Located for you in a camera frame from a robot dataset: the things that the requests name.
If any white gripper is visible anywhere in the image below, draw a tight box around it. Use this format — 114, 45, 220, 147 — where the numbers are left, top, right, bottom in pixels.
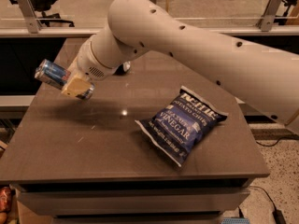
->
62, 38, 109, 98

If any Red Bull can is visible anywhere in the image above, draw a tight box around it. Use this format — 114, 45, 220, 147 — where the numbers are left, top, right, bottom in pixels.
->
35, 59, 94, 100

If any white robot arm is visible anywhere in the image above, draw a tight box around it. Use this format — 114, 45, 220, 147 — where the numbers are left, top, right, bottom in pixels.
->
63, 0, 299, 134

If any blue Pepsi can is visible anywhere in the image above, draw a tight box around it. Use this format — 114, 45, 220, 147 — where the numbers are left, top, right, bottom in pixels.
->
115, 62, 131, 76

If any glass railing panel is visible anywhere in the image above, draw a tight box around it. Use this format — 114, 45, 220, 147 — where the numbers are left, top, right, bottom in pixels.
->
0, 0, 281, 30

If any blue kettle chips bag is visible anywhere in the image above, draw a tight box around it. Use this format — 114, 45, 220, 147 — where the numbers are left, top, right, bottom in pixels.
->
135, 86, 228, 167

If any red snack bag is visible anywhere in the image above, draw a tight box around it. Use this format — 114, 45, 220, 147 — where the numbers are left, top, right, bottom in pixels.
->
0, 187, 12, 213

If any grey table drawer cabinet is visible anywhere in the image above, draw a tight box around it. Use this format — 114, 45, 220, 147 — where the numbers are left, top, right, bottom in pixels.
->
18, 188, 249, 223

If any left metal glass bracket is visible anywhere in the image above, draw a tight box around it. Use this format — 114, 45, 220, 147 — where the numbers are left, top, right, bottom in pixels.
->
16, 0, 41, 34

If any right metal glass bracket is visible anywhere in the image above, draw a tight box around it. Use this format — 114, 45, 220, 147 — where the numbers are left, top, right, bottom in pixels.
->
257, 0, 282, 32

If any black floor cable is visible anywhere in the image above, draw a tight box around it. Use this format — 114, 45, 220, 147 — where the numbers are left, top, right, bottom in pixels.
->
237, 135, 299, 224

